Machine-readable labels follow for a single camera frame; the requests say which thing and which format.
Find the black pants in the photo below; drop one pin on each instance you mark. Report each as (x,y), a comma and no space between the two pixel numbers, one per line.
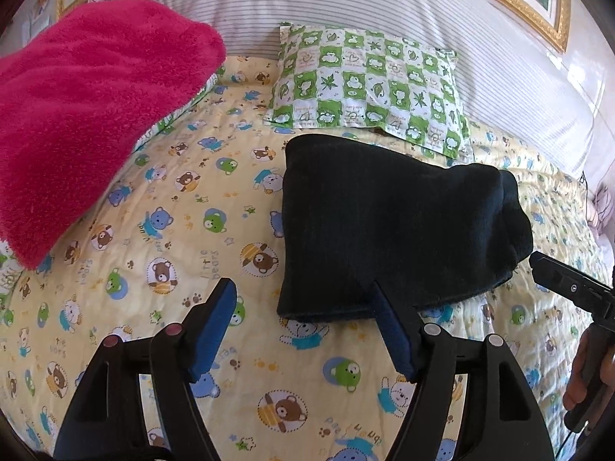
(384,211)

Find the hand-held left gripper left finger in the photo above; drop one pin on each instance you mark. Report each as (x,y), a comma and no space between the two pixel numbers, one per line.
(214,331)

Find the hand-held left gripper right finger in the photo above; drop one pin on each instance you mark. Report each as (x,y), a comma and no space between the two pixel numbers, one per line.
(396,341)

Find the white striped headboard cushion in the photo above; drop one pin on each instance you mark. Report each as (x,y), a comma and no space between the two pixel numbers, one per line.
(384,0)

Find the person's right hand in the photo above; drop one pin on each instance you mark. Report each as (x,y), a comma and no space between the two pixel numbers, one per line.
(579,374)

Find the pink plush toy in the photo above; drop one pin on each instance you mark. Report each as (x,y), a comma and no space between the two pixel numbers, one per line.
(86,105)

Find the green checked pillow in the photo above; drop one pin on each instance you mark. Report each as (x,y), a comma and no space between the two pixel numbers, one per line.
(365,86)
(166,122)

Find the yellow bear print bed sheet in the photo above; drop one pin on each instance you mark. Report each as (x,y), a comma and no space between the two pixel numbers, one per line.
(192,192)

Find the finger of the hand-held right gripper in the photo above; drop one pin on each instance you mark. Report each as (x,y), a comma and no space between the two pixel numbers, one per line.
(562,281)

